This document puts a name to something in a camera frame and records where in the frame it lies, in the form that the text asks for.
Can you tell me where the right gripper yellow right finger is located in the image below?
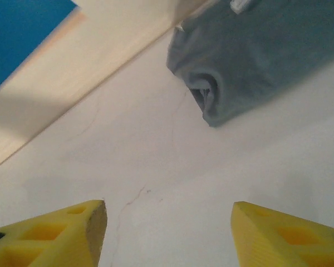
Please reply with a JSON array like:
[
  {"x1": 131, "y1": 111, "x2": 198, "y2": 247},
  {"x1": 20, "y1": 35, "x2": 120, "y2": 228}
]
[{"x1": 230, "y1": 201, "x2": 334, "y2": 267}]

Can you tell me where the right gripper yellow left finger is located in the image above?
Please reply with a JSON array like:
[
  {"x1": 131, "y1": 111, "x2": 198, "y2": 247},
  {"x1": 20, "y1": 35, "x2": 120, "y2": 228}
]
[{"x1": 0, "y1": 199, "x2": 108, "y2": 267}]

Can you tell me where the gray t-shirt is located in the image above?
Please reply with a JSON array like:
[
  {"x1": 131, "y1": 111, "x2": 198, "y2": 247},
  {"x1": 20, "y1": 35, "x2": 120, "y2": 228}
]
[{"x1": 166, "y1": 0, "x2": 334, "y2": 128}]

